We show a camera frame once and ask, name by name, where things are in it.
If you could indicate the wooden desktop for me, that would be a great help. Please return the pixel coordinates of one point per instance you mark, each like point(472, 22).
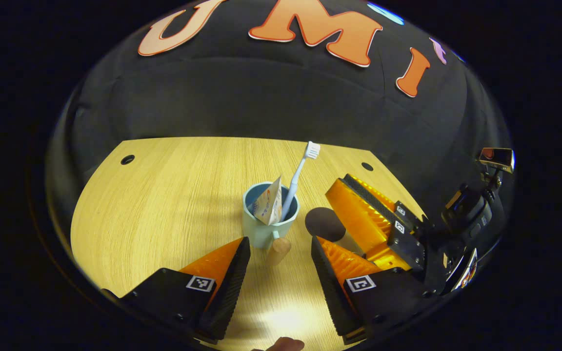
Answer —
point(164, 204)

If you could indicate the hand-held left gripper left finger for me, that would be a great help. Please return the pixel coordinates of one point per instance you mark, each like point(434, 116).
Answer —
point(230, 287)

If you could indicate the white toothbrush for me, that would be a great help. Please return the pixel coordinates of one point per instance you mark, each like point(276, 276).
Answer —
point(300, 168)

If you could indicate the white toothpaste tube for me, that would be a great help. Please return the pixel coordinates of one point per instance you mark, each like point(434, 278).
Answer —
point(269, 204)

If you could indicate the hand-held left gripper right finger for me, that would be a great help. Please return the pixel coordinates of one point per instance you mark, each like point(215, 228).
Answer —
point(330, 287)

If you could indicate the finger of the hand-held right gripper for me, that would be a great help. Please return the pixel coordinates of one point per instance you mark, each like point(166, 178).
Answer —
point(410, 214)
point(359, 219)

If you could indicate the dark brown round coaster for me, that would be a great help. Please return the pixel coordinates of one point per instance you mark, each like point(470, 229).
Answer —
point(324, 223)

